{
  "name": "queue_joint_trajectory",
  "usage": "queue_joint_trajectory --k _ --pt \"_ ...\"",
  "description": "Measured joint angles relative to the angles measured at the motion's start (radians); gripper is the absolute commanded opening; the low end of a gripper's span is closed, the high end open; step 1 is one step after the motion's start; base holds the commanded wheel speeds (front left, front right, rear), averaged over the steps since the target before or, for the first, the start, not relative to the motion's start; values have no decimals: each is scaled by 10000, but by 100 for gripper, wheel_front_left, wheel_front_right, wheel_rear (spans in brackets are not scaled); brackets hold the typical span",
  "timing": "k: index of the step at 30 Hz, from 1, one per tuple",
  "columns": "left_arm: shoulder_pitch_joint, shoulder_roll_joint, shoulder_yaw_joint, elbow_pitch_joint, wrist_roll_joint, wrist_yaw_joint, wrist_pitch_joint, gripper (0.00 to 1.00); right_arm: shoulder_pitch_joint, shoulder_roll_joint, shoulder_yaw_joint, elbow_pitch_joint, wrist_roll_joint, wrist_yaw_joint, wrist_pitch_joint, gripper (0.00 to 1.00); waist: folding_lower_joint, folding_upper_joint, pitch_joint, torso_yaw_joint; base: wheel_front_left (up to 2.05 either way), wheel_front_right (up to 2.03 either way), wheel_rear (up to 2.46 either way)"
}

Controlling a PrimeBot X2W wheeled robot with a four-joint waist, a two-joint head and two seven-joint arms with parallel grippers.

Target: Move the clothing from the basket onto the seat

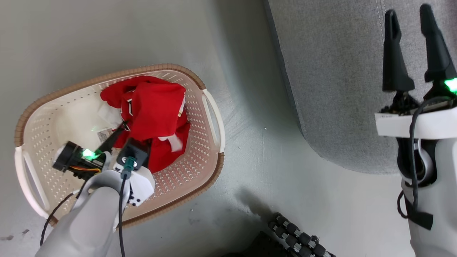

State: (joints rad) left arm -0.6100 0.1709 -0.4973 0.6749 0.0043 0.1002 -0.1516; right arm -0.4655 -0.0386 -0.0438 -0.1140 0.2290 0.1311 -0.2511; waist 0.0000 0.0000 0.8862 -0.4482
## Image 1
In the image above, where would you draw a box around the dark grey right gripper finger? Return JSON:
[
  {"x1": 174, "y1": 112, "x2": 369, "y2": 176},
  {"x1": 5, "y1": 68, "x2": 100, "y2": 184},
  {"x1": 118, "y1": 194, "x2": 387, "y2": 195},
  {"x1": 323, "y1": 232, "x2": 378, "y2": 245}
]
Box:
[
  {"x1": 382, "y1": 9, "x2": 416, "y2": 92},
  {"x1": 420, "y1": 3, "x2": 457, "y2": 82}
]

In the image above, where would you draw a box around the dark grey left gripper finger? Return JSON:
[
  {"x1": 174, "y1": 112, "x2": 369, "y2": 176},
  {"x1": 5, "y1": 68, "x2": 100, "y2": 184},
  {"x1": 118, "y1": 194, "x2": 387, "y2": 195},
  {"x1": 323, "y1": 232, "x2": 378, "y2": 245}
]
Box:
[{"x1": 96, "y1": 121, "x2": 129, "y2": 154}]

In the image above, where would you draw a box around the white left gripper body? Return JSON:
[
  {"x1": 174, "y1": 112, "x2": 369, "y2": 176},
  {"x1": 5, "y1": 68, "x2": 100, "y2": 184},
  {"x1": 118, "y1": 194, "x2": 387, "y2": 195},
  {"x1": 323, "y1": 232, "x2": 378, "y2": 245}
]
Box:
[{"x1": 52, "y1": 141, "x2": 156, "y2": 207}]

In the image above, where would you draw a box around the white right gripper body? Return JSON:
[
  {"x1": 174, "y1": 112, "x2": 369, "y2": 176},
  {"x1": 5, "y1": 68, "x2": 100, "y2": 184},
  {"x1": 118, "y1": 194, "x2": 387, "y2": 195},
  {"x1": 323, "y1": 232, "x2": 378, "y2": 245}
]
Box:
[{"x1": 375, "y1": 79, "x2": 457, "y2": 138}]

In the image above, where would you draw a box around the red and white garment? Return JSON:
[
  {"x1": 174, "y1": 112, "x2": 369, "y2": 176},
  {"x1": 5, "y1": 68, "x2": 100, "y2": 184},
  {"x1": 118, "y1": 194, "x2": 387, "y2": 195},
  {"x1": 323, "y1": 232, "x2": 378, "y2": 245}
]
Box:
[{"x1": 100, "y1": 75, "x2": 191, "y2": 174}]

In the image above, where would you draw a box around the grey fabric sofa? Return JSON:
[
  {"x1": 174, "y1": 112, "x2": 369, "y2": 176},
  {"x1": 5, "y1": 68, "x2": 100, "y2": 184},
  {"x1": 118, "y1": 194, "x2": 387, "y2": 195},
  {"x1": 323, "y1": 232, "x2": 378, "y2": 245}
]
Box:
[{"x1": 264, "y1": 0, "x2": 457, "y2": 175}]

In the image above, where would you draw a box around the white perforated laundry basket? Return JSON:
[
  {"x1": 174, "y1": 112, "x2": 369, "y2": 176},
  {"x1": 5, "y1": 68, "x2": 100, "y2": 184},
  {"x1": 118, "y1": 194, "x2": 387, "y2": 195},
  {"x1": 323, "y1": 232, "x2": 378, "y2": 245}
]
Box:
[{"x1": 14, "y1": 64, "x2": 226, "y2": 229}]

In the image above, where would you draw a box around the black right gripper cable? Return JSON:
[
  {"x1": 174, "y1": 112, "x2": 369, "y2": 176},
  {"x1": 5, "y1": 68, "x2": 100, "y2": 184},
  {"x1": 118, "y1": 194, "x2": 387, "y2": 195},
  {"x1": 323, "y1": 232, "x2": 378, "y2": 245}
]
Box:
[{"x1": 397, "y1": 96, "x2": 455, "y2": 231}]

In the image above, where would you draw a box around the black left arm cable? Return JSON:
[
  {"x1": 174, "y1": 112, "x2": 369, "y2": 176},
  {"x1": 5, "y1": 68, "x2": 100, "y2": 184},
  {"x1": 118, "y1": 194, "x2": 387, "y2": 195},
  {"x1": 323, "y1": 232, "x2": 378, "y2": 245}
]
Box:
[
  {"x1": 117, "y1": 157, "x2": 137, "y2": 257},
  {"x1": 40, "y1": 188, "x2": 87, "y2": 247}
]

